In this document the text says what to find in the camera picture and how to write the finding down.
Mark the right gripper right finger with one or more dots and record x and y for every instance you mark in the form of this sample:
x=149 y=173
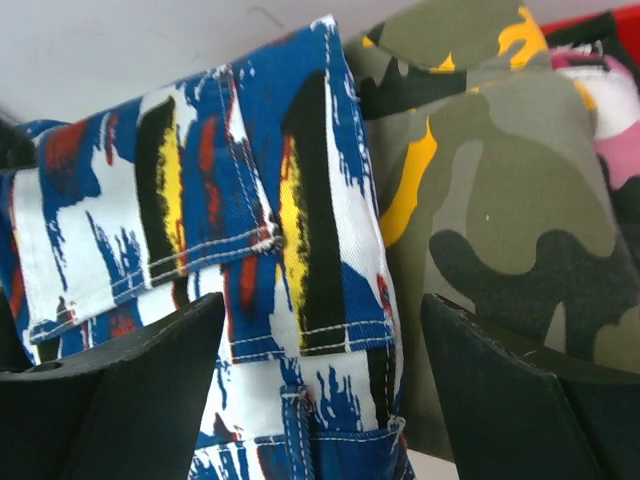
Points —
x=515 y=409

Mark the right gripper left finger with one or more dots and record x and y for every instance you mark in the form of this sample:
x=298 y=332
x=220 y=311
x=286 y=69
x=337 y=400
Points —
x=130 y=408

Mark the green yellow camouflage trousers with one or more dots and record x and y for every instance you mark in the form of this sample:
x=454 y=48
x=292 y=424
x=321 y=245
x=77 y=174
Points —
x=491 y=193

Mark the blue red white shorts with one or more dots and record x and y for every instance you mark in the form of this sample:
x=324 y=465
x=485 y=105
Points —
x=252 y=180

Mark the pink camouflage trousers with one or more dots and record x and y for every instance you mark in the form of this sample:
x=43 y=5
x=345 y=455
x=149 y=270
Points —
x=615 y=98

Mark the red plastic bin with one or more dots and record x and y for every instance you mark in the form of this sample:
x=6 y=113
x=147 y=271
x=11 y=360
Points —
x=613 y=32

